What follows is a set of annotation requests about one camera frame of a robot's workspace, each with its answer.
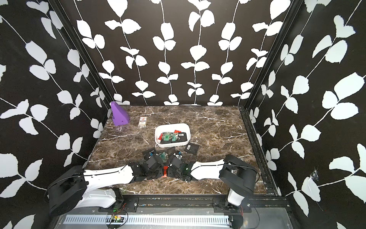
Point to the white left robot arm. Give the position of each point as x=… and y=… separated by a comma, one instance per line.
x=79, y=188

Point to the red label dark tea bag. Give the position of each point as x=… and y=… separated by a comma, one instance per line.
x=165, y=171

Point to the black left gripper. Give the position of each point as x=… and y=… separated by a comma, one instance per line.
x=161, y=172

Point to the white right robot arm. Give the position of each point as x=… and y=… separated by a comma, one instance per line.
x=238, y=175

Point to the white perforated strip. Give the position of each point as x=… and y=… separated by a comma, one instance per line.
x=156, y=220

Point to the green label floral tea bag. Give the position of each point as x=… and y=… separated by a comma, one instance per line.
x=164, y=156

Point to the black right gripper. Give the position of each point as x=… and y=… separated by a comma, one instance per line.
x=169, y=173

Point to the small white card box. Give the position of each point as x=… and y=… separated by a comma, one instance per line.
x=142, y=122

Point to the black tea bag with barcode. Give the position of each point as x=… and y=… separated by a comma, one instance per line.
x=191, y=148

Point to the white plastic storage box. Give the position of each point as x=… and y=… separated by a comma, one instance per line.
x=183, y=131

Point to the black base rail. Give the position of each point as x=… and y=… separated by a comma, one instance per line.
x=215, y=201

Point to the purple wedge block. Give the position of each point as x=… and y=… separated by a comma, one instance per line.
x=119, y=115

